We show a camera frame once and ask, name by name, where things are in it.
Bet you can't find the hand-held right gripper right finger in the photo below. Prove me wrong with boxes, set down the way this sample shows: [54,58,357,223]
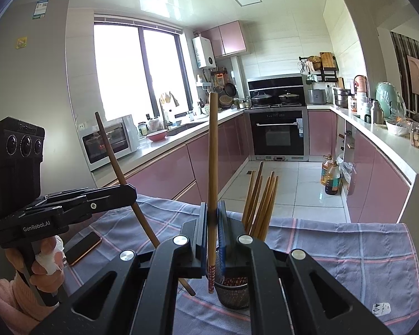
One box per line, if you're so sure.
[217,200,393,335]

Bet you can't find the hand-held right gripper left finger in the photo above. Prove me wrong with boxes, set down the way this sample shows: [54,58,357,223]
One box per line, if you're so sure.
[30,202,209,335]

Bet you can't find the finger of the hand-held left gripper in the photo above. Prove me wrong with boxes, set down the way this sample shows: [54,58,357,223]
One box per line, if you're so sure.
[61,183,137,222]
[41,185,121,207]

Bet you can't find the single chopstick red patterned end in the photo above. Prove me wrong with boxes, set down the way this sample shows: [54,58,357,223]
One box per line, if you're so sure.
[95,112,196,297]
[207,91,219,294]

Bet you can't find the black mesh holder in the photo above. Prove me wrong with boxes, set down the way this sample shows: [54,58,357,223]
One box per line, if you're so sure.
[215,274,250,309]

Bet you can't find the bundle of wooden chopsticks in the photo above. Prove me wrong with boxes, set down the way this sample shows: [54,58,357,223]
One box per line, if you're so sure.
[222,161,279,288]

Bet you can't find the person's left forearm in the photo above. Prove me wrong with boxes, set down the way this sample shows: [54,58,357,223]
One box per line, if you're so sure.
[0,272,56,322]

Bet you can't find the person's left hand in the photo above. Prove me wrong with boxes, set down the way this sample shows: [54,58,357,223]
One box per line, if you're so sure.
[3,235,65,303]

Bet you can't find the dark smartphone bronze rim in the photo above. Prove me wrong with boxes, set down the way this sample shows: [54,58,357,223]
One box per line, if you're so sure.
[63,231,103,266]

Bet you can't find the white countertop oven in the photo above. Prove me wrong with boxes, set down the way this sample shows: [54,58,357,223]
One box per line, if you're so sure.
[77,114,140,172]

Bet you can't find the pink base cabinets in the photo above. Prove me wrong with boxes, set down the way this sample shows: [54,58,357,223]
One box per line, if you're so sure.
[101,112,252,205]
[307,109,411,224]

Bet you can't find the pink bowl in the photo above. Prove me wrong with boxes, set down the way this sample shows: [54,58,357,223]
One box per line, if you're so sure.
[146,129,169,143]

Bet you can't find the grey refrigerator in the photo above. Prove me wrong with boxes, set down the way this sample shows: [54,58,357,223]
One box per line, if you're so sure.
[0,0,95,196]

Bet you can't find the steel kitchen faucet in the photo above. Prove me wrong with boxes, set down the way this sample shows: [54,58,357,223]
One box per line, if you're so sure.
[159,98,173,130]

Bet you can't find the kitchen sink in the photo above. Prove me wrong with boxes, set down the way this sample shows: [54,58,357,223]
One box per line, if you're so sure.
[168,122,205,136]

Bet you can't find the blue plaid tablecloth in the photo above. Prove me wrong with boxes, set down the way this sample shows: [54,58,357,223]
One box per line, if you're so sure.
[61,193,419,335]

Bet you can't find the black built-in oven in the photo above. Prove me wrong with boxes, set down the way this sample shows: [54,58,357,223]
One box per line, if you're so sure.
[248,108,308,161]

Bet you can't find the large kitchen window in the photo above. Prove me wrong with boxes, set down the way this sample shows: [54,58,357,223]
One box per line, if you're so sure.
[92,14,192,123]

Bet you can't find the dark cooking oil bottle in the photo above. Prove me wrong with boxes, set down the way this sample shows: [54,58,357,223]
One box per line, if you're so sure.
[325,161,341,196]

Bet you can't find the white plastic bag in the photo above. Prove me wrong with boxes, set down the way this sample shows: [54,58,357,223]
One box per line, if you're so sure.
[337,159,357,191]

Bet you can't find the black wok with lid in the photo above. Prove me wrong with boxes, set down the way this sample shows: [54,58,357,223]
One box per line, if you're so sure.
[250,91,273,105]
[278,92,304,104]

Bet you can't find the black integrated stove hood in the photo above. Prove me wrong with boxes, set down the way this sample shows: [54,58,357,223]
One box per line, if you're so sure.
[247,76,307,107]

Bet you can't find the steel steamer pot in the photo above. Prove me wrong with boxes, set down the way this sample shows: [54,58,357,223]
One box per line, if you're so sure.
[333,88,351,108]

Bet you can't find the white plastic bottles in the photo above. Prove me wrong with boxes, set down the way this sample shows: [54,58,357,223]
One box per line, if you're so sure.
[356,92,371,117]

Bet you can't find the steel thermos bottle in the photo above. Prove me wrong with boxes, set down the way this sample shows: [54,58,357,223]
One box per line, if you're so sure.
[370,99,385,124]

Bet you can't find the white bowl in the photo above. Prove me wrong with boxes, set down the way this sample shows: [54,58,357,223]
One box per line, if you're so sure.
[386,120,410,137]

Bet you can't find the pink electric kettle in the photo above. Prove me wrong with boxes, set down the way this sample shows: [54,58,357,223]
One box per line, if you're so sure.
[353,75,369,95]

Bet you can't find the wooden cutting board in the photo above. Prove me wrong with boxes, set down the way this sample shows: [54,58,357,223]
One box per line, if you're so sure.
[319,52,337,70]

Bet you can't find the mint green kitchen appliance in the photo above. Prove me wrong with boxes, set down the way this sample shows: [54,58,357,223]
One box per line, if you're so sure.
[375,82,406,119]

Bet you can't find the white wall water heater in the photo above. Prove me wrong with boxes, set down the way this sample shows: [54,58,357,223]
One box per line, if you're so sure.
[192,37,216,68]

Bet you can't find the pink wall cabinets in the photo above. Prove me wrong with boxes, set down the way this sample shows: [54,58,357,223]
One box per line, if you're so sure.
[200,21,248,58]

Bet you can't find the black wall rack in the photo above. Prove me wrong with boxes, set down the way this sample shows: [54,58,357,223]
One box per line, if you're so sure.
[298,55,339,83]

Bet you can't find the framed wall picture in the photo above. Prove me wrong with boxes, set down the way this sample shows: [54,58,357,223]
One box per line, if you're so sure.
[406,55,419,96]

